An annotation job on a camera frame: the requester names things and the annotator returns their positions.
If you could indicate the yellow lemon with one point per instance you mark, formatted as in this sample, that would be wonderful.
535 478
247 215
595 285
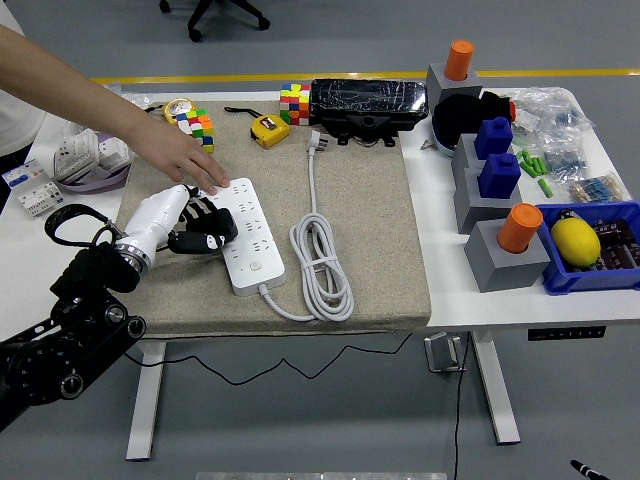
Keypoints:
575 242

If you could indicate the white socket panel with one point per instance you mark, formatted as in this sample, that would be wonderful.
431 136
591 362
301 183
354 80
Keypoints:
75 155
114 155

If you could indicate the square yellow tape measure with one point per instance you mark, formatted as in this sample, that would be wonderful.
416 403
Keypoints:
270 131

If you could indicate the large bag of blue parts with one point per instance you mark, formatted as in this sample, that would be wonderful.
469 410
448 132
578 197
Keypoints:
555 112

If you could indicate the grey square block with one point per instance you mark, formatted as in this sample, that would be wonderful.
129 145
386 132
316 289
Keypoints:
462 155
472 210
500 270
440 85

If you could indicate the green plastic anchor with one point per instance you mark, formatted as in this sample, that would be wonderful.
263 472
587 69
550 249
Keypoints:
523 156
526 167
545 188
535 166
543 167

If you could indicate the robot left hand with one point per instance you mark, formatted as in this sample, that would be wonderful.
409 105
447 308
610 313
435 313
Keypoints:
155 215

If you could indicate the black wrapped box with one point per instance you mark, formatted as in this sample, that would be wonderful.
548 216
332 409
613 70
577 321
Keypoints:
367 97

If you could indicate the silver metal bracket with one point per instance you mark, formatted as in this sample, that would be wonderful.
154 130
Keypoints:
442 352

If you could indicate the blue block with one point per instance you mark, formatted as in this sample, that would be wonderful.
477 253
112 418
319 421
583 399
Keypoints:
499 177
494 139

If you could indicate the small bag of blue resistors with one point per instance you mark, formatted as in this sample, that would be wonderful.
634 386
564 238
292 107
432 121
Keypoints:
565 160

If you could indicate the small metal screws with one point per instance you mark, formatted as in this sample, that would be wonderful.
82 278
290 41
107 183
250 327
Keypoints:
426 145

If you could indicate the grey-brown mat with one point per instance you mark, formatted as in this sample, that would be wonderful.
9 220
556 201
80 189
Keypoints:
360 225

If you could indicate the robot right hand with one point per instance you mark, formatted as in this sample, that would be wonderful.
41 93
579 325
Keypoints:
587 470

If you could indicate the clear plastic bag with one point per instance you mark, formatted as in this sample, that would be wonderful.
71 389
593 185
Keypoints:
132 99

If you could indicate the round yellow tape measure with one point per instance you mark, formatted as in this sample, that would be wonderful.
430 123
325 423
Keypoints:
178 107

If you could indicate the white round base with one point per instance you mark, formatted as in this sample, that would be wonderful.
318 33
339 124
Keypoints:
444 149

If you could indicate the white table leg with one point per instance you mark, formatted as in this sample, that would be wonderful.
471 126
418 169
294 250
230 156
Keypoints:
495 390
145 400

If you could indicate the multicolour puzzle cube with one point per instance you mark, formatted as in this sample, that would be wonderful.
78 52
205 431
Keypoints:
202 127
295 105

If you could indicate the person's forearm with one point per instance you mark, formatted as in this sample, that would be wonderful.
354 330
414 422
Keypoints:
60 80

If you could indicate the person's hand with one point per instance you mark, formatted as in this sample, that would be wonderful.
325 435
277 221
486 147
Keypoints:
170 147

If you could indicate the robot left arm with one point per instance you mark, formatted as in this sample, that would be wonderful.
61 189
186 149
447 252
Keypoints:
95 270

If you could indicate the black office chair base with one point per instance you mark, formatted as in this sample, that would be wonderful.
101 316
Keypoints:
225 12

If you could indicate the purple tape roll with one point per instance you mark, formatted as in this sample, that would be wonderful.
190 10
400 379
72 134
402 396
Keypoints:
95 184

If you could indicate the white power strip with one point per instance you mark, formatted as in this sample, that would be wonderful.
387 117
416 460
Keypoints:
260 235

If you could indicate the blue plastic bin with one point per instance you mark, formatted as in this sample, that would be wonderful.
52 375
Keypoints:
575 282

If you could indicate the white circuit breaker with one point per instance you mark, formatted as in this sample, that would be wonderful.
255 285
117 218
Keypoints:
30 187

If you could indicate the orange cylinder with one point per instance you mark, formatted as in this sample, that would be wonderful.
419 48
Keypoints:
519 227
459 60

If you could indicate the black plug adapter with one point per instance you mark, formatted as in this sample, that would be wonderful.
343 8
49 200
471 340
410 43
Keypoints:
227 225

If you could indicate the black table control panel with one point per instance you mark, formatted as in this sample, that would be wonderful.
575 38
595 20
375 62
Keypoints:
565 333

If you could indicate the dark electronic parts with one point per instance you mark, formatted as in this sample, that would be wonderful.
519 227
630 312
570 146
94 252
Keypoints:
620 245

